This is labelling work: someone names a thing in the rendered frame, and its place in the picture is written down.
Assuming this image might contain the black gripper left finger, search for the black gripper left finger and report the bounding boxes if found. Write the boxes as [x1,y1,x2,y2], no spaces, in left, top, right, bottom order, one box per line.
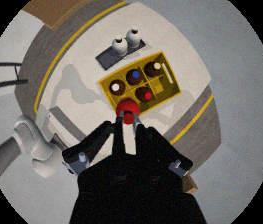
[62,111,128,182]

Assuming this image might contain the yellow crate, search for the yellow crate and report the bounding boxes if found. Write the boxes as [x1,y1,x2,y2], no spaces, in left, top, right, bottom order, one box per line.
[98,51,182,116]

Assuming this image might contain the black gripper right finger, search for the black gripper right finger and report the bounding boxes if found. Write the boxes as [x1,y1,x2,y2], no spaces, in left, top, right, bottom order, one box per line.
[132,113,193,182]

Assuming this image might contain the red bottle with pink label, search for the red bottle with pink label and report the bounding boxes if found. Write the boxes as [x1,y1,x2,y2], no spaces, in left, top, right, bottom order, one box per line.
[116,97,140,125]

